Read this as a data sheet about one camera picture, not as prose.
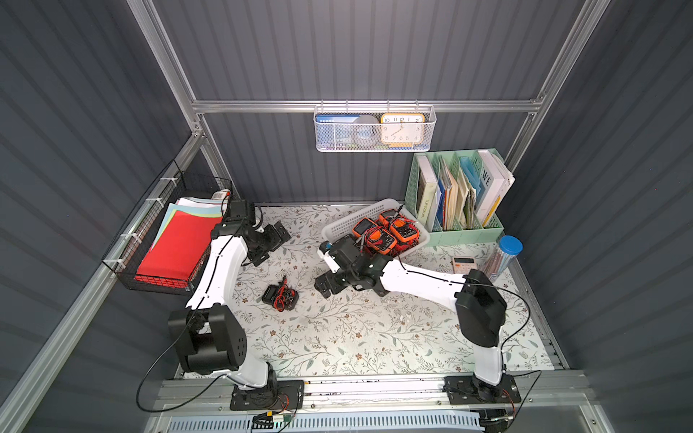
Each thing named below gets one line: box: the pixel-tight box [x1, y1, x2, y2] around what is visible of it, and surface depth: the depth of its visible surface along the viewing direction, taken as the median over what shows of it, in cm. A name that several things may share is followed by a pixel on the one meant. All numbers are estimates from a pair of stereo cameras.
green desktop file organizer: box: [404, 147, 507, 246], surface depth 101 cm
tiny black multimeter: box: [261, 275, 300, 313], surface depth 90 cm
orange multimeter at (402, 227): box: [378, 208, 420, 243], surface depth 101 cm
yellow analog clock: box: [380, 112, 426, 148], surface depth 90 cm
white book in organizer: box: [475, 149, 516, 227], surface depth 100 cm
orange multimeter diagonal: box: [351, 217, 398, 256], surface depth 96 cm
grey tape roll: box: [351, 114, 381, 148], surface depth 89 cm
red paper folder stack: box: [134, 196, 228, 287], surface depth 73 cm
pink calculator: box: [452, 256, 478, 276], surface depth 101 cm
